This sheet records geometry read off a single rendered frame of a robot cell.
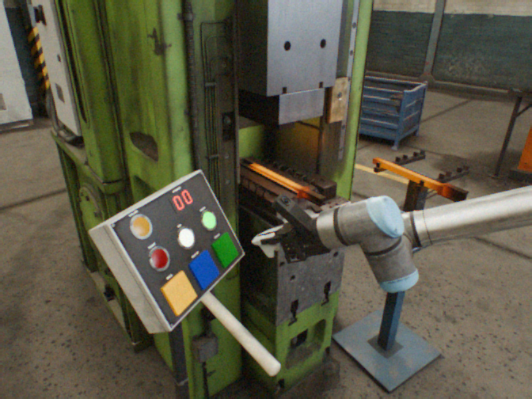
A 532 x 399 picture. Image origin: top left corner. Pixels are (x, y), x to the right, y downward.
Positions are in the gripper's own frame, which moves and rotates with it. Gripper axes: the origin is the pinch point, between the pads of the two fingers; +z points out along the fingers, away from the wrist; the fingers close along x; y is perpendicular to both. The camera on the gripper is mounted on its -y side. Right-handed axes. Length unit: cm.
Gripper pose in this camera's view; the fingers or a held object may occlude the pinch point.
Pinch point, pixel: (255, 238)
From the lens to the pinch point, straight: 102.5
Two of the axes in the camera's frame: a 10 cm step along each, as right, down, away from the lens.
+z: -7.9, 2.5, 5.7
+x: 4.5, -3.9, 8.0
